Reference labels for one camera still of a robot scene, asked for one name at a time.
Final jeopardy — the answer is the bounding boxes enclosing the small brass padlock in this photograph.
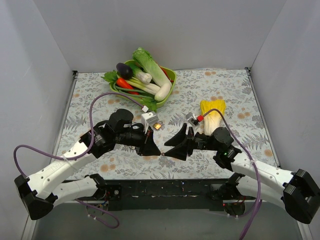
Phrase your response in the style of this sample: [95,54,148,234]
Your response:
[152,121,163,131]

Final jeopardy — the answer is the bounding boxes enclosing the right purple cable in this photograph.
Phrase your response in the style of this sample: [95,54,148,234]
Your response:
[202,108,263,240]

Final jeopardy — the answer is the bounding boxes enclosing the green napa cabbage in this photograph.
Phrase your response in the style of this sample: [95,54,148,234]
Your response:
[132,47,171,87]

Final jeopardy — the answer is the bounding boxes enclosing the green plastic basket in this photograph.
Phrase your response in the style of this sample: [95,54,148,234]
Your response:
[102,59,176,109]

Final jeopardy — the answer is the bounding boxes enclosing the yellow napa cabbage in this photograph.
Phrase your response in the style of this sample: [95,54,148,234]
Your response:
[200,99,227,136]

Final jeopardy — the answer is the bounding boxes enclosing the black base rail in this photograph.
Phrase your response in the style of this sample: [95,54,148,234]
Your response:
[84,172,251,213]

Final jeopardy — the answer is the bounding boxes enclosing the floral table mat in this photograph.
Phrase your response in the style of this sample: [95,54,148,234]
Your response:
[57,69,279,180]

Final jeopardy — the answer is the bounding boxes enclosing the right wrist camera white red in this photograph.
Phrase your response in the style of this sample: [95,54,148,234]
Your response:
[186,112,204,127]

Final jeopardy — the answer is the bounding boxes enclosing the green celery leaves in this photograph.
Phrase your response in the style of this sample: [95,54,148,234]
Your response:
[139,97,157,113]

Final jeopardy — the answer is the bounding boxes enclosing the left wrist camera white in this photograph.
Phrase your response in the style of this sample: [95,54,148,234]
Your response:
[140,105,159,134]

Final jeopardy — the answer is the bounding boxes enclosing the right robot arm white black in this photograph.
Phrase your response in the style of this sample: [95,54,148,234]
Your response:
[165,124,320,224]

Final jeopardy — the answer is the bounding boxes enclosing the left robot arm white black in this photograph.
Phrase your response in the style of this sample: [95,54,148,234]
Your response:
[14,109,161,220]

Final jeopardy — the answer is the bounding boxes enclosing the red orange pepper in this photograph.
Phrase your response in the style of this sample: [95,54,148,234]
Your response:
[116,77,139,95]

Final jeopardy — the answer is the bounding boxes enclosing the purple eggplant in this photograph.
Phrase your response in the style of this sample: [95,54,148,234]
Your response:
[116,62,134,80]

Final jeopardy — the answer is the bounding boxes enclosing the green long beans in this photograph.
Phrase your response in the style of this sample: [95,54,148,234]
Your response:
[110,83,154,99]

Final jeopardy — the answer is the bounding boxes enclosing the white radish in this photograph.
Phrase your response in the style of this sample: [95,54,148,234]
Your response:
[154,82,172,102]

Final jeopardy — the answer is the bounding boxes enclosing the white green leek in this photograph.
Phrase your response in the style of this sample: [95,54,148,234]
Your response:
[128,63,152,85]

